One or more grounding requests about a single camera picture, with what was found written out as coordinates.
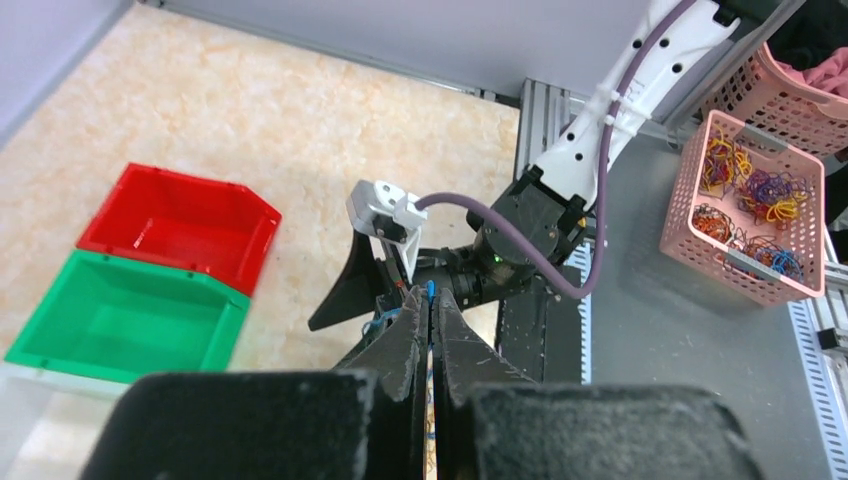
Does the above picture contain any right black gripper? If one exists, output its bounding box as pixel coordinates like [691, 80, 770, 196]
[308, 231, 484, 332]

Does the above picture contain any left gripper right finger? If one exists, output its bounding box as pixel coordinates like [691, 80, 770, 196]
[430, 288, 533, 479]

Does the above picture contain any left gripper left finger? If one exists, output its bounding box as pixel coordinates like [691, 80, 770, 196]
[334, 286, 430, 479]

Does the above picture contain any blue wire bundle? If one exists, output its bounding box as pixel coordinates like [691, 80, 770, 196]
[360, 279, 440, 339]

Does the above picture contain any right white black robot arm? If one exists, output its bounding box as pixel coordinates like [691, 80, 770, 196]
[308, 1, 747, 331]

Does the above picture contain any red plastic bin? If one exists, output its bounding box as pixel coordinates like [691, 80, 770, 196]
[76, 163, 282, 296]

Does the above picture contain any green plastic bin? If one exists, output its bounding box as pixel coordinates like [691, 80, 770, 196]
[5, 250, 251, 384]

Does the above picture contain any pink perforated basket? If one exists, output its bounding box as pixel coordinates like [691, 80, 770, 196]
[660, 110, 826, 305]

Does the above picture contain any white plastic bin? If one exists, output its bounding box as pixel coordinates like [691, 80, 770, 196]
[1, 362, 128, 479]

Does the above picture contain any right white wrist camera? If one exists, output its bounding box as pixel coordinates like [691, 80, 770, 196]
[346, 180, 428, 280]

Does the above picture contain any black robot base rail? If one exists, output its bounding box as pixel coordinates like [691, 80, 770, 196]
[495, 276, 591, 384]

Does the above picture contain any white slotted cable duct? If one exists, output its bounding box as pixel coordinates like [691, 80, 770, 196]
[787, 300, 847, 479]

